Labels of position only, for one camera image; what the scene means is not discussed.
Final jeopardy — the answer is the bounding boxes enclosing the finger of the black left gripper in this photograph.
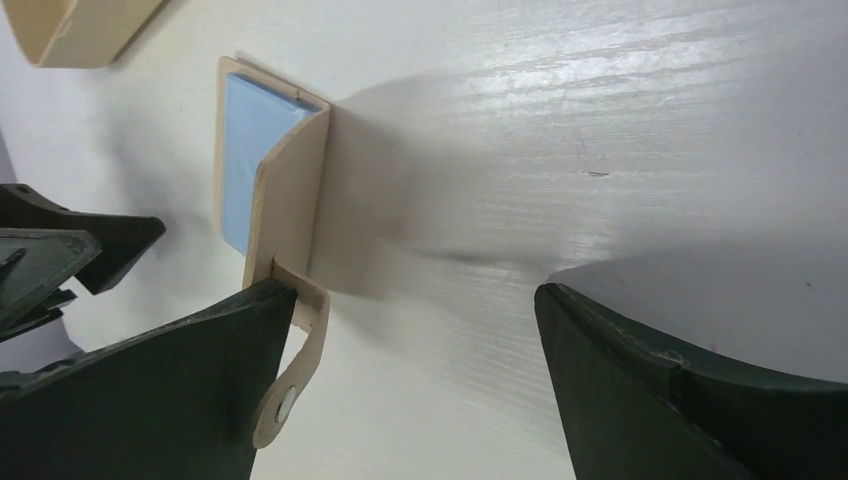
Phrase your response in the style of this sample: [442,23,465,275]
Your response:
[1,228,101,341]
[1,183,166,295]

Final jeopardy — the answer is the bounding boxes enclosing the light blue card sleeves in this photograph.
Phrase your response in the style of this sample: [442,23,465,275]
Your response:
[220,73,318,255]

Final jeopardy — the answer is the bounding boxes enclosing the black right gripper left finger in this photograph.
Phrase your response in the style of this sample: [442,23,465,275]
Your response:
[1,279,297,479]

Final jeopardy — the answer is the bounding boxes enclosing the beige oval plastic tray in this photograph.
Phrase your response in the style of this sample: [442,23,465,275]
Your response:
[1,0,163,69]

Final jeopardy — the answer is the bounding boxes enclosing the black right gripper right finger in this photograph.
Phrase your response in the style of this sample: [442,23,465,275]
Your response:
[534,283,847,479]

